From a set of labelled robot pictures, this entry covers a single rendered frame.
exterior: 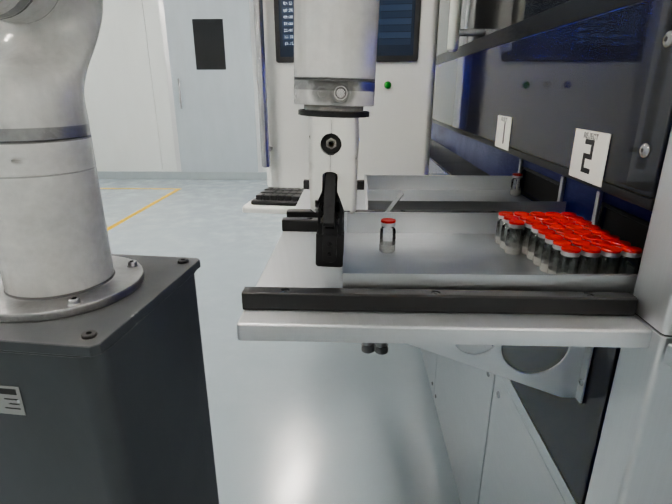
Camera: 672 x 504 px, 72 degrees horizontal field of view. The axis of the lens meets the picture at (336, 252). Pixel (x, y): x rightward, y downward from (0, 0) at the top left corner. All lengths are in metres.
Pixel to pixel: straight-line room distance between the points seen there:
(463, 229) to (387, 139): 0.69
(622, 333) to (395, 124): 1.00
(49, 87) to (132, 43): 5.95
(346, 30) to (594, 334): 0.37
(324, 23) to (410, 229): 0.38
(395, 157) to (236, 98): 4.81
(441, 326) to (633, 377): 0.21
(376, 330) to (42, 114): 0.41
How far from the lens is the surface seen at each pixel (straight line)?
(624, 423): 0.60
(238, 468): 1.60
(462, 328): 0.47
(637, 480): 0.62
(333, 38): 0.47
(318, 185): 0.47
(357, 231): 0.74
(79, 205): 0.60
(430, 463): 1.61
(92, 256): 0.62
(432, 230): 0.75
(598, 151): 0.63
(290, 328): 0.46
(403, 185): 1.07
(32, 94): 0.58
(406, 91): 1.39
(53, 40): 0.65
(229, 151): 6.19
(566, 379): 0.66
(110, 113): 6.69
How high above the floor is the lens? 1.10
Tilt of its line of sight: 19 degrees down
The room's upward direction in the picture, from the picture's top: straight up
